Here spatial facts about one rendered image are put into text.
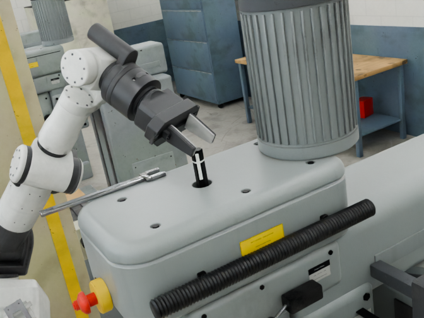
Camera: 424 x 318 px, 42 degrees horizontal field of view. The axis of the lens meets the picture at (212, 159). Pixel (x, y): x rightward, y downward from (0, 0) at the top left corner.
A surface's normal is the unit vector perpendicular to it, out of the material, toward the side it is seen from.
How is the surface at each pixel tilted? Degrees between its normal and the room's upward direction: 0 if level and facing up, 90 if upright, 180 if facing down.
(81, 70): 81
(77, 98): 44
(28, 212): 115
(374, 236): 90
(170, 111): 34
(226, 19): 90
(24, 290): 58
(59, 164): 62
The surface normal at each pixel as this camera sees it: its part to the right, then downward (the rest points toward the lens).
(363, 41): -0.85, 0.31
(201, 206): -0.16, -0.92
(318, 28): 0.28, 0.29
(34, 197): 0.26, 0.67
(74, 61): -0.49, 0.24
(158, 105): 0.30, -0.70
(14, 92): 0.50, 0.22
